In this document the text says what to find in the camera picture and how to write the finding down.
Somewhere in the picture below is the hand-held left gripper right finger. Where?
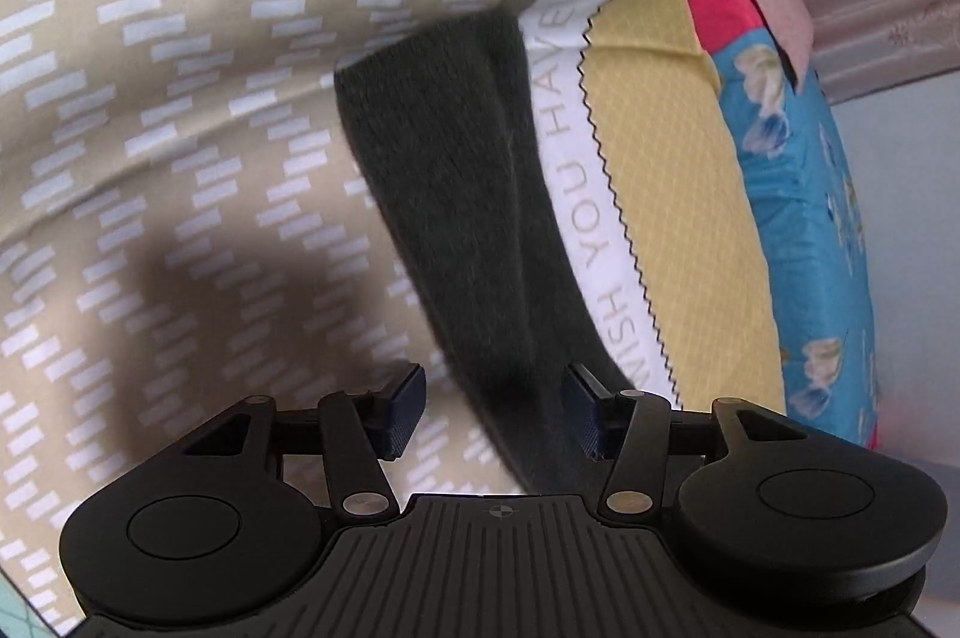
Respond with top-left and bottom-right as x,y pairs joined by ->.
566,362 -> 818,523

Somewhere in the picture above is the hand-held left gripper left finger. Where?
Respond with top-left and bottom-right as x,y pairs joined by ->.
180,362 -> 428,523

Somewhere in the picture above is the dark green knitted garment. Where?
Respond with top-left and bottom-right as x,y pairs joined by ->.
332,8 -> 653,498

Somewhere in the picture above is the blue floral quilt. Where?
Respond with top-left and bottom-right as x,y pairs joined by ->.
709,38 -> 884,453

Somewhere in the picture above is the beige and yellow patterned bedsheet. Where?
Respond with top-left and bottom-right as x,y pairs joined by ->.
0,0 -> 788,638

